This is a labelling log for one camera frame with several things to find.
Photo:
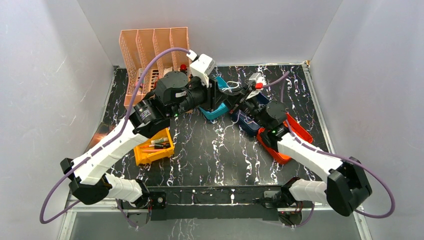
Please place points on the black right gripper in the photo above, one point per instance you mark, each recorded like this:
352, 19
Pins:
236, 97

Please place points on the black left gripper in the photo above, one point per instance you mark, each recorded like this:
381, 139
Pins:
216, 94

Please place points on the teal plastic tray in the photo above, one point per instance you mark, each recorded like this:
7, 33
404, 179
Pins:
222, 108

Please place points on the dark blue plastic tray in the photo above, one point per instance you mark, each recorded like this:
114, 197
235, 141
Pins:
245, 122

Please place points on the yellow plastic parts bin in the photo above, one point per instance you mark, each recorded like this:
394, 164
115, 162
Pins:
158, 147

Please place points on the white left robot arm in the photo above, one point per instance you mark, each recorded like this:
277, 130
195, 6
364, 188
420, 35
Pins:
90, 181

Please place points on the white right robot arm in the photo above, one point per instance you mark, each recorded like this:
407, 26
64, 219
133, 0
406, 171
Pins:
343, 184

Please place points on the red capped black bottle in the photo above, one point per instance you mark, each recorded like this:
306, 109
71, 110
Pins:
183, 68

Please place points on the peach plastic file organizer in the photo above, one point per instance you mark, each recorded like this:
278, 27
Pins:
140, 46

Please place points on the dark book with sunset cover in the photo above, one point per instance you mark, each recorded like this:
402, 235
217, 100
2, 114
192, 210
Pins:
102, 131

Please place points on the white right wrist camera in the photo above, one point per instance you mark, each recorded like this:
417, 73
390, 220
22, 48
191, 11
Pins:
257, 81

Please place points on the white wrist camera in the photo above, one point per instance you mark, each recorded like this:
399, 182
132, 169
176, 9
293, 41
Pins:
257, 81
202, 68

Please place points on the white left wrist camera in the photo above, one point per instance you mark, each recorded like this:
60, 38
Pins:
202, 68

